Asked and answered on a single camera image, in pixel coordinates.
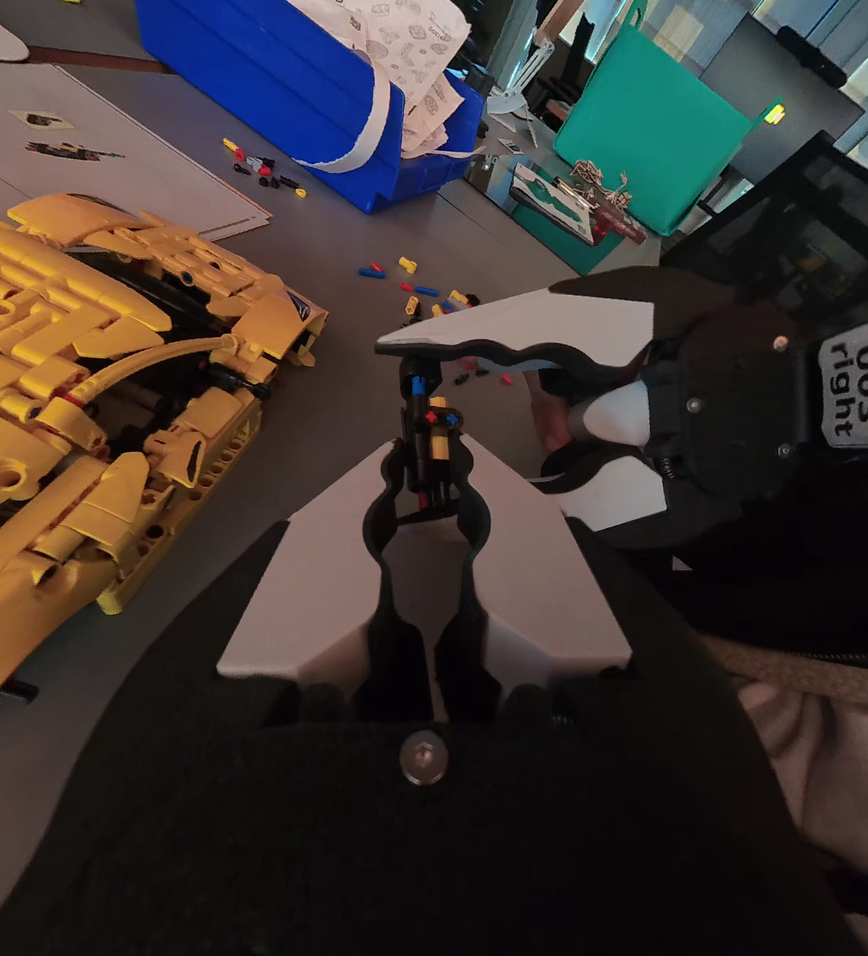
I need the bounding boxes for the blue plastic bin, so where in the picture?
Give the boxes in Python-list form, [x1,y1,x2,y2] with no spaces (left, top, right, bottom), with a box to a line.
[133,0,489,217]

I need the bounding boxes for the scattered colourful toy pieces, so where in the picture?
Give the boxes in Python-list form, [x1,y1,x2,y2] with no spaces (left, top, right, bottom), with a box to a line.
[222,135,309,198]
[356,254,518,391]

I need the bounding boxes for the open instruction booklet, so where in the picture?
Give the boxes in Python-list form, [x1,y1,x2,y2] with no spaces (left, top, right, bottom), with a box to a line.
[0,60,275,245]

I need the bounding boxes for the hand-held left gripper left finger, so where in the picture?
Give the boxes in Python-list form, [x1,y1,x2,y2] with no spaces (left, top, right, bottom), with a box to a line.
[216,439,414,684]

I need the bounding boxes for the brown toy model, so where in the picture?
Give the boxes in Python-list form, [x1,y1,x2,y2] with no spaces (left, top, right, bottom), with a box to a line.
[567,157,649,249]

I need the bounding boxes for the black mesh office chair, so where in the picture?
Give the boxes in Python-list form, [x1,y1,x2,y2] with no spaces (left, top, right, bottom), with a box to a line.
[660,129,868,331]

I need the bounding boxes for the person's right hand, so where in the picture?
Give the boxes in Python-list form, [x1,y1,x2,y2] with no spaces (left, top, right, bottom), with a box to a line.
[529,369,578,458]

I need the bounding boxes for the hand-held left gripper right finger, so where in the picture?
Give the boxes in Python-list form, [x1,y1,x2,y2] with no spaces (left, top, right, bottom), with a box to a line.
[452,435,632,692]

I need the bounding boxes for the person's right forearm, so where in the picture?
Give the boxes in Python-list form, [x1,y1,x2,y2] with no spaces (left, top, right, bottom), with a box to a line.
[669,448,868,660]

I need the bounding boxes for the teal storage box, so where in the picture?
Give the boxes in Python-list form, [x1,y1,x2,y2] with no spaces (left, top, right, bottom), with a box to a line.
[552,0,787,240]

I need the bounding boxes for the white printed paper bag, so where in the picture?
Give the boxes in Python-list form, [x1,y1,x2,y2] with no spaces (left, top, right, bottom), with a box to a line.
[283,0,481,176]

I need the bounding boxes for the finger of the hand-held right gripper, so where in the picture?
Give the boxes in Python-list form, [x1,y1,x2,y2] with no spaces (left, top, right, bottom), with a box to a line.
[374,290,656,374]
[534,452,668,535]

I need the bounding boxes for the yellow black toy connector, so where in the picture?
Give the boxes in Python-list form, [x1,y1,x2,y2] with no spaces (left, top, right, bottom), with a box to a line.
[402,357,472,516]

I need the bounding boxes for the yellow toy brick car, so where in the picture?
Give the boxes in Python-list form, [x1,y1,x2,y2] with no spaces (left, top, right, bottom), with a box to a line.
[0,193,330,742]

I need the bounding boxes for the green plastic bin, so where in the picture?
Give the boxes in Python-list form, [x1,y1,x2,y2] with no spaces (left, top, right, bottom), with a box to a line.
[507,159,653,277]

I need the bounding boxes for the grey monitor screen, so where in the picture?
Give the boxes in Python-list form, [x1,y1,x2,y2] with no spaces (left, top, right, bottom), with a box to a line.
[701,13,866,185]

